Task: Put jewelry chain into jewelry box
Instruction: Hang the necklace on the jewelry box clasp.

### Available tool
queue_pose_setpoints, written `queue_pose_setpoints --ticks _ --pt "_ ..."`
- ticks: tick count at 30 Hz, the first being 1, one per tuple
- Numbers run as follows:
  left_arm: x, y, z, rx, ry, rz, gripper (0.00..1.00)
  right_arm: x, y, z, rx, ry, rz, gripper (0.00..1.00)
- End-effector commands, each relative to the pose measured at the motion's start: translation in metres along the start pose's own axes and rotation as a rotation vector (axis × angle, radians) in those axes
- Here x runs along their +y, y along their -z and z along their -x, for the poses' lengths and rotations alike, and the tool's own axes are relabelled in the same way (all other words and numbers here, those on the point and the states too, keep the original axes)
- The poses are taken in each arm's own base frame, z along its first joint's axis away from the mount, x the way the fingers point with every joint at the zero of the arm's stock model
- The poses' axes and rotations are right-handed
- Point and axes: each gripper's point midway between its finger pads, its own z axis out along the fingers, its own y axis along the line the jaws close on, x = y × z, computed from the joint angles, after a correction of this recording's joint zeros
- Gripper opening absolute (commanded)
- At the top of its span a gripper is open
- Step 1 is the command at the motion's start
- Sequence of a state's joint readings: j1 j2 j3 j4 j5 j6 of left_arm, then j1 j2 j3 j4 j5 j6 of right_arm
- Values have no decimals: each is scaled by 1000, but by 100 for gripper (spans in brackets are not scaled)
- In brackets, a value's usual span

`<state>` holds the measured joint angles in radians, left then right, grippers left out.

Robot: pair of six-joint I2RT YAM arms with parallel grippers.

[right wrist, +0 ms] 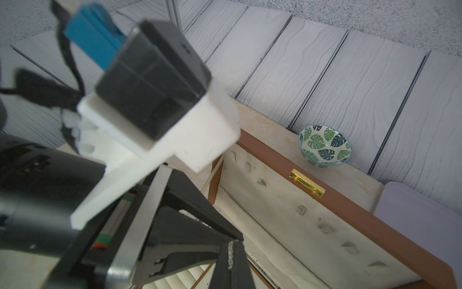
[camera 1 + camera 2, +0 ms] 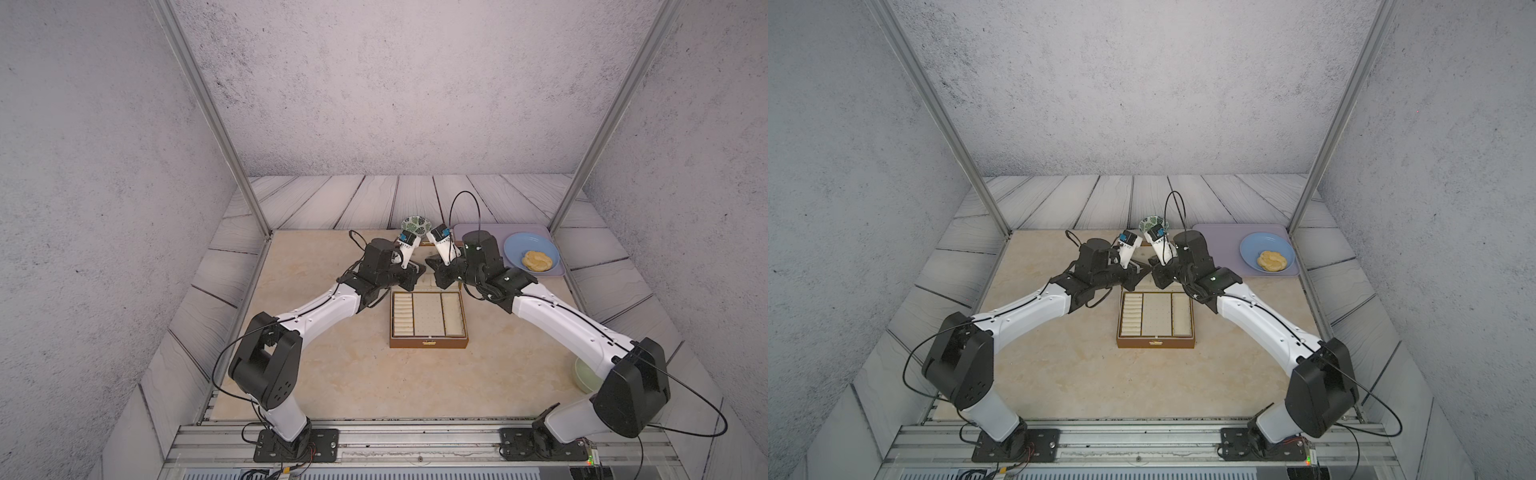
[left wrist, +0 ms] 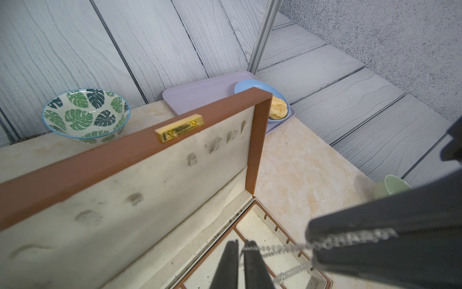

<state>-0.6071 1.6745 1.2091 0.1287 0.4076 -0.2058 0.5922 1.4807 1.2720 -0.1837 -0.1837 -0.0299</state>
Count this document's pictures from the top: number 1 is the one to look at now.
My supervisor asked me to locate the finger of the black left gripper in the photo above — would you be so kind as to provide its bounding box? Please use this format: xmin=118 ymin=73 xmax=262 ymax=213
xmin=132 ymin=207 xmax=231 ymax=286

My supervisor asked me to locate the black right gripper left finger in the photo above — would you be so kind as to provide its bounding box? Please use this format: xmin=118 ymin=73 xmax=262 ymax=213
xmin=208 ymin=241 xmax=235 ymax=289

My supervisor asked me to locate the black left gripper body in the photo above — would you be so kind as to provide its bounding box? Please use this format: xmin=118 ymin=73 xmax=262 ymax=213
xmin=39 ymin=166 xmax=243 ymax=289

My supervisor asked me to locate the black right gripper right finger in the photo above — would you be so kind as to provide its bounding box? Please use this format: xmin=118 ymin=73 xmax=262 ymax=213
xmin=233 ymin=242 xmax=256 ymax=289

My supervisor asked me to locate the brown jewelry box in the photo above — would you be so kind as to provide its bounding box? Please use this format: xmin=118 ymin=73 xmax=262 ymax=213
xmin=136 ymin=129 xmax=456 ymax=289

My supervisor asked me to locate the green leaf pattern bowl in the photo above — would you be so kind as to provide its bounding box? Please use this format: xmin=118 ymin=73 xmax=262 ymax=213
xmin=298 ymin=125 xmax=351 ymax=168

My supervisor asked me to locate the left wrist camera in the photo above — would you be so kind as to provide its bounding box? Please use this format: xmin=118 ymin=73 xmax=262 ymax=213
xmin=59 ymin=1 xmax=241 ymax=230

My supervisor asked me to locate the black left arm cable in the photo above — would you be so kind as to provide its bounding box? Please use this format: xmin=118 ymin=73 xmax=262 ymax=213
xmin=0 ymin=0 xmax=87 ymax=152

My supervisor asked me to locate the aluminium left frame post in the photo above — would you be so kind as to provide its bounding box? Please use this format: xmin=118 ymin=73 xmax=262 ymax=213
xmin=164 ymin=0 xmax=183 ymax=32

